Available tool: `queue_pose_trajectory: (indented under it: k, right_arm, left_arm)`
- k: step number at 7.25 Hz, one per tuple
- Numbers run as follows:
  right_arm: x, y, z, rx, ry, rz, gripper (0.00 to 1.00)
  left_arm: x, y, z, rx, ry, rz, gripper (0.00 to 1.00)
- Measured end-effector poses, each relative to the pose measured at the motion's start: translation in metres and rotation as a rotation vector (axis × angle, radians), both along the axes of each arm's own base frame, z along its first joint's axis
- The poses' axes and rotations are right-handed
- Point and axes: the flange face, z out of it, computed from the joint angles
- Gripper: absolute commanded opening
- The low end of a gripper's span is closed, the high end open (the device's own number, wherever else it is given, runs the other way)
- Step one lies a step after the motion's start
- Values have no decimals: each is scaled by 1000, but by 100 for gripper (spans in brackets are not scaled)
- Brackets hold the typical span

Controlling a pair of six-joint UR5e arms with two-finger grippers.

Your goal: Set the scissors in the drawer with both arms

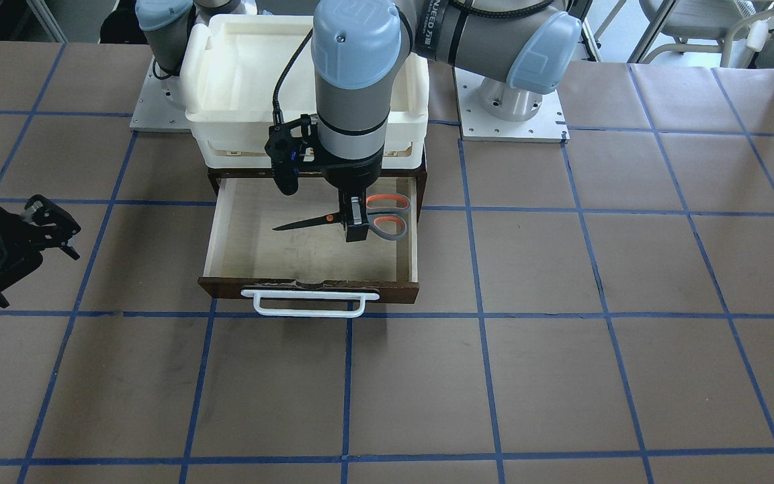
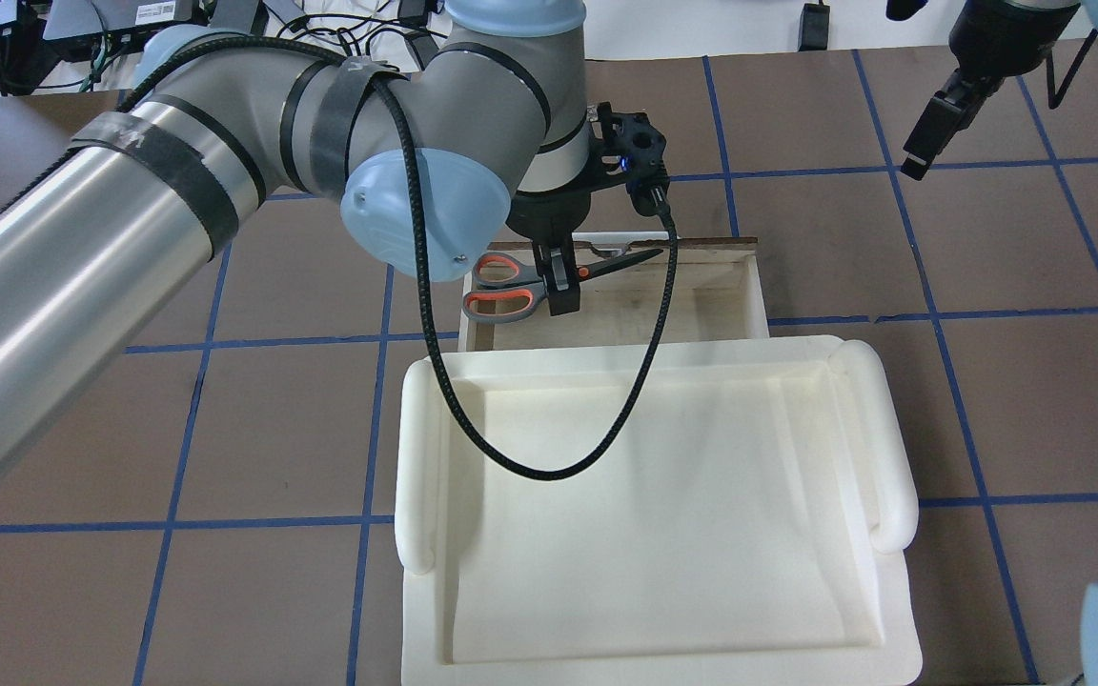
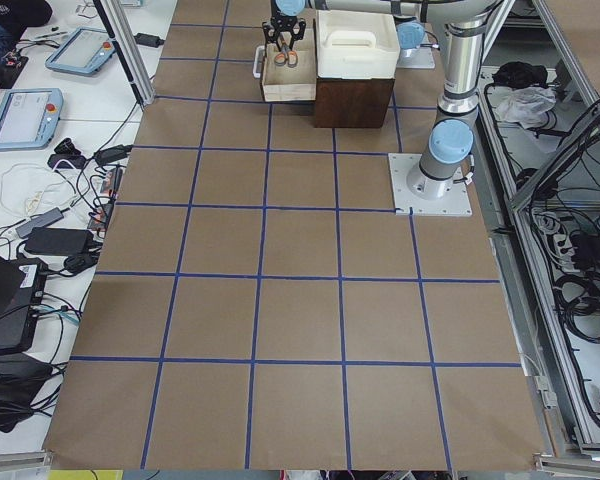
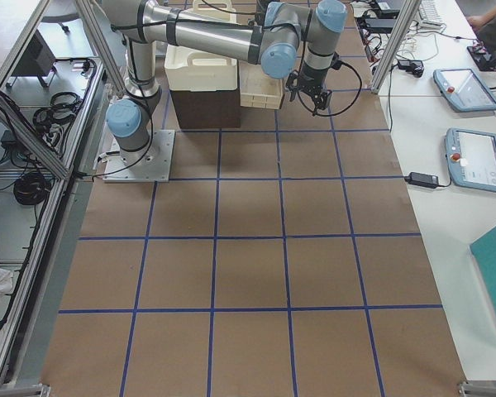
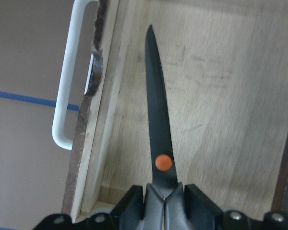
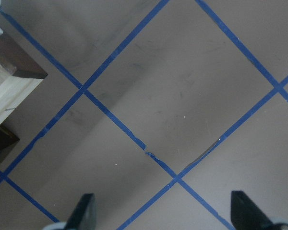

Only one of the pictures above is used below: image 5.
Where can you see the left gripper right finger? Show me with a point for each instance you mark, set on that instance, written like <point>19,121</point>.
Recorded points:
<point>201,211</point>

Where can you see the orange grey handled scissors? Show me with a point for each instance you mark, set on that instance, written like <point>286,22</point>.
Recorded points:
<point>163,205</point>

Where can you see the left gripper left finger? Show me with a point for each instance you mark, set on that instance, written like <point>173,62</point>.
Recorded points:
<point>128,212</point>

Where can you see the wooden drawer with white handle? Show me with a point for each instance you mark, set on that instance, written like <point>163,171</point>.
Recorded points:
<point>225,65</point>

